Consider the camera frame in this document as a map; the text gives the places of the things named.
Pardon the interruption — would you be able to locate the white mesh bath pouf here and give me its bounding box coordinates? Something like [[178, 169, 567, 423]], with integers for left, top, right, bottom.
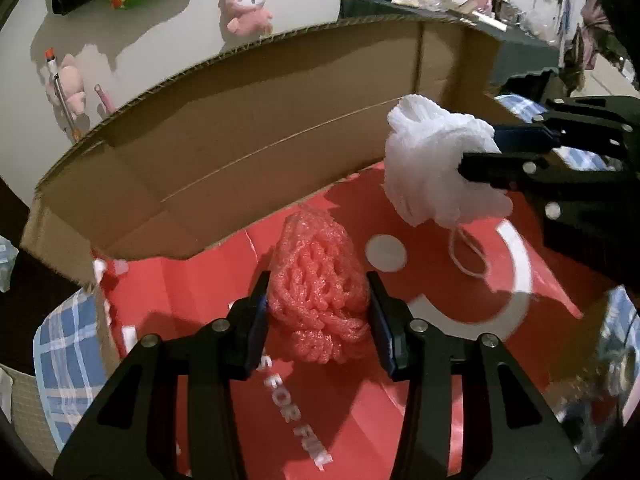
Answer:
[[383, 93, 516, 281]]

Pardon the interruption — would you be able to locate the coral red bath pouf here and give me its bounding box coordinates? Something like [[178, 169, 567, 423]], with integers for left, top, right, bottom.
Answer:
[[267, 206, 371, 364]]

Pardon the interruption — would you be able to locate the dark green covered side table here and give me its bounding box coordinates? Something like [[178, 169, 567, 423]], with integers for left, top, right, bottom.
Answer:
[[339, 0, 561, 86]]

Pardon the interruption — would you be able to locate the blue plaid tablecloth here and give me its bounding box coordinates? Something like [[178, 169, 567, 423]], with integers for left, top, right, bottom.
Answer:
[[32, 289, 106, 450]]

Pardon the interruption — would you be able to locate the pink horned plush toy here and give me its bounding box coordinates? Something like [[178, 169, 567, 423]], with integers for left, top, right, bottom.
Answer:
[[222, 0, 273, 37]]

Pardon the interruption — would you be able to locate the orange tipped stick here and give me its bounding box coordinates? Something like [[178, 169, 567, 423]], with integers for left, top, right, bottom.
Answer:
[[44, 48, 80, 142]]

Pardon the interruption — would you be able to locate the pink plush on wall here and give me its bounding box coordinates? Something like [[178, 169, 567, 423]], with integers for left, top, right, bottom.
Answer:
[[46, 54, 86, 119]]

